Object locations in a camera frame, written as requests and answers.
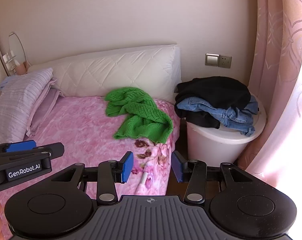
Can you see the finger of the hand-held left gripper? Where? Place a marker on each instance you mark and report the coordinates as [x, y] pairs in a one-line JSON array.
[[53, 150], [20, 146]]

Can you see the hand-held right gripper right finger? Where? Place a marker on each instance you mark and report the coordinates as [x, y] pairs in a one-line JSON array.
[[177, 167]]

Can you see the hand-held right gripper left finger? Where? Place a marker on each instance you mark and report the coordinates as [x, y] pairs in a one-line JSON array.
[[127, 167]]

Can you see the green knit sweater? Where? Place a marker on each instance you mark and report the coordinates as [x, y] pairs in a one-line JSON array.
[[138, 115]]

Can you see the small white tube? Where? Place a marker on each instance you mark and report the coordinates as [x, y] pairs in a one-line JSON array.
[[143, 179]]

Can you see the pink floral blanket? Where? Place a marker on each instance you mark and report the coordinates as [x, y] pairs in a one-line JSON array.
[[78, 130]]

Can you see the white round bedside table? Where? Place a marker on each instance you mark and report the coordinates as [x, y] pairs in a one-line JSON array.
[[208, 145]]

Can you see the lilac striped duvet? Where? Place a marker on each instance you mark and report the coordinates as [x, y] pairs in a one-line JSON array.
[[15, 100]]

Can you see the pink pillow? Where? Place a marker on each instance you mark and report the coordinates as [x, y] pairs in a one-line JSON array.
[[44, 102]]

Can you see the blue jeans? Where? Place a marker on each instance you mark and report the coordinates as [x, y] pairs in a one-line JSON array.
[[231, 116]]

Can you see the black garment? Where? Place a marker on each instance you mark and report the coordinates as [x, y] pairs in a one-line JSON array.
[[216, 90]]

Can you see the white quilted headboard cushion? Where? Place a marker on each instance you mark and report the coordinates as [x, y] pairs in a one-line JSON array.
[[110, 70]]

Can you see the pink patterned curtain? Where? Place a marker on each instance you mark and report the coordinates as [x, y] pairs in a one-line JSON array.
[[281, 80]]

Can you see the oval wall mirror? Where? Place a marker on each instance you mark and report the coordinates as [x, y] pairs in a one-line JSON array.
[[17, 47]]

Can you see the silver wall switch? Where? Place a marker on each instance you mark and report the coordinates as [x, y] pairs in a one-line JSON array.
[[212, 59]]

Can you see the silver wall socket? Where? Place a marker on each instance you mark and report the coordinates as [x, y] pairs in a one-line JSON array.
[[225, 61]]

